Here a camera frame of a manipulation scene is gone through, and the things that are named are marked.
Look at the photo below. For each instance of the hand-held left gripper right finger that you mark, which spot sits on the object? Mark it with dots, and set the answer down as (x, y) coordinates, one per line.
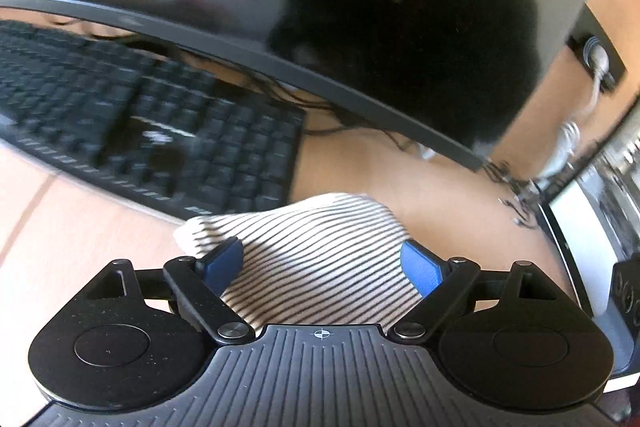
(422, 268)

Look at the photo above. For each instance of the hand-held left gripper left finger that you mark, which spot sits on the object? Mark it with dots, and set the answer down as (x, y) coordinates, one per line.
(225, 257)

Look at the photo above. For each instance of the beige striped knit garment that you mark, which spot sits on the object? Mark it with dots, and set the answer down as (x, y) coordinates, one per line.
(320, 257)

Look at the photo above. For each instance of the black computer keyboard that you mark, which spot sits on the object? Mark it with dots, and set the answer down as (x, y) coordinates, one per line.
(150, 127)

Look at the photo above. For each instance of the black wall socket rail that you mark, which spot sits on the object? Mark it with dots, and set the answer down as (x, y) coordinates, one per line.
(590, 29)

